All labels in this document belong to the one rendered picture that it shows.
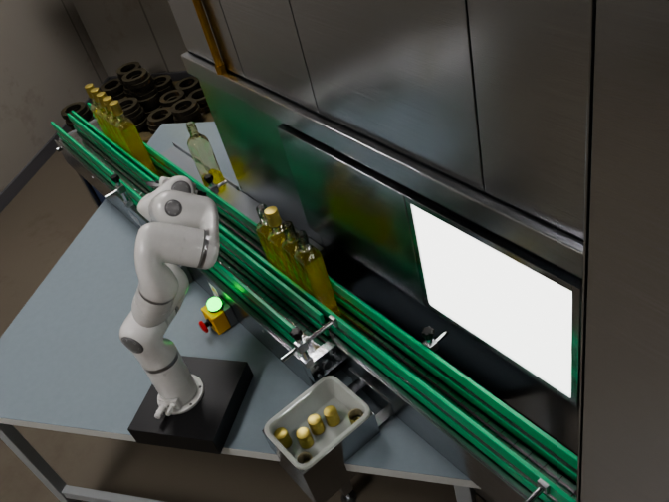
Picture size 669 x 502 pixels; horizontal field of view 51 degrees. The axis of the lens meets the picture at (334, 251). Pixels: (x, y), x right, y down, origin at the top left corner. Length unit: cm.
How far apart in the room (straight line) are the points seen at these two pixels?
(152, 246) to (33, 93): 367
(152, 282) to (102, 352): 79
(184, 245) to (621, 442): 101
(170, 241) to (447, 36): 70
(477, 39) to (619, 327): 63
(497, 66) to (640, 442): 62
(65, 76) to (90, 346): 328
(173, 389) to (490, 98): 110
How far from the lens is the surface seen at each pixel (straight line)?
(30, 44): 514
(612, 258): 57
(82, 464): 307
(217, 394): 190
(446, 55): 120
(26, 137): 501
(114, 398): 212
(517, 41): 108
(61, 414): 218
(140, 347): 172
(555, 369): 146
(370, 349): 167
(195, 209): 158
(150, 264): 149
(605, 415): 73
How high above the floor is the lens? 222
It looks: 41 degrees down
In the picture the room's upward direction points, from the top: 16 degrees counter-clockwise
